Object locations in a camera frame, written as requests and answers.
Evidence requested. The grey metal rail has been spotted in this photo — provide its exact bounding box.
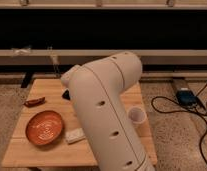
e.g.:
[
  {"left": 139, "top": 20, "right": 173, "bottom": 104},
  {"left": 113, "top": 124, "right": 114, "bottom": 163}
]
[{"left": 0, "top": 50, "right": 207, "bottom": 65}]

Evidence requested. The white sponge block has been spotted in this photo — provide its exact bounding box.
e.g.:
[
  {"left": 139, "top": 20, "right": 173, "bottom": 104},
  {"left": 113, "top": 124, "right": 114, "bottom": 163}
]
[{"left": 65, "top": 128, "right": 85, "bottom": 144}]

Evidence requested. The white crumpled cloth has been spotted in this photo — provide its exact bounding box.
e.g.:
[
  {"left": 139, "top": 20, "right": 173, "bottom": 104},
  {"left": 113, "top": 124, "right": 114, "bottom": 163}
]
[{"left": 12, "top": 46, "right": 32, "bottom": 56}]

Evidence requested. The white paper cup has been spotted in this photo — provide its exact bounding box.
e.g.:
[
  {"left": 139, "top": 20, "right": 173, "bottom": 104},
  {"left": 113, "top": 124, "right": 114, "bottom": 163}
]
[{"left": 128, "top": 106, "right": 146, "bottom": 124}]

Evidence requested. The black rectangular phone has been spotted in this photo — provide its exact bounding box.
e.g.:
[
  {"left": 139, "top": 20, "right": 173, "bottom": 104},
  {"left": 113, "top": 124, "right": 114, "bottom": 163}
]
[{"left": 62, "top": 90, "right": 71, "bottom": 100}]

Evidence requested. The blue power box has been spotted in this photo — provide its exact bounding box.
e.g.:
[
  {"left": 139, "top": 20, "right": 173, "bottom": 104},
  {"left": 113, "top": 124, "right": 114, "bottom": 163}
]
[{"left": 176, "top": 89, "right": 196, "bottom": 106}]

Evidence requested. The orange ceramic bowl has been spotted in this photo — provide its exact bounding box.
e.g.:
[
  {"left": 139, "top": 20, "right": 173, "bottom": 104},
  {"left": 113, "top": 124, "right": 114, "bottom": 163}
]
[{"left": 25, "top": 110, "right": 64, "bottom": 146}]

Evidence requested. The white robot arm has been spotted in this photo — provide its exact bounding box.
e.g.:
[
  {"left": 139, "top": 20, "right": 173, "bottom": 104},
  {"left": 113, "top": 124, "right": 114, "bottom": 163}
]
[{"left": 61, "top": 52, "right": 155, "bottom": 171}]

